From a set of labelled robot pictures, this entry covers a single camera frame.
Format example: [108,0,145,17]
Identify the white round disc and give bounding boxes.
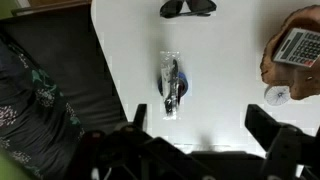
[263,84,291,107]

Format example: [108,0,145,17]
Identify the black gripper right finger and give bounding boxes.
[244,103,303,153]

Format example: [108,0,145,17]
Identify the black sunglasses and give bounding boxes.
[159,0,218,19]

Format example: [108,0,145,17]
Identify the black sofa seat cushion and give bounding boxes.
[0,3,128,134]

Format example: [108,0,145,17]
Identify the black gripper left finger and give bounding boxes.
[132,103,148,132]

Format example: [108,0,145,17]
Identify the grey calculator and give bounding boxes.
[272,27,320,69]

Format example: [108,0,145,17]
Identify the black object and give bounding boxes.
[159,50,183,121]

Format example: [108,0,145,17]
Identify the dark floral blanket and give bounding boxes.
[0,31,86,180]

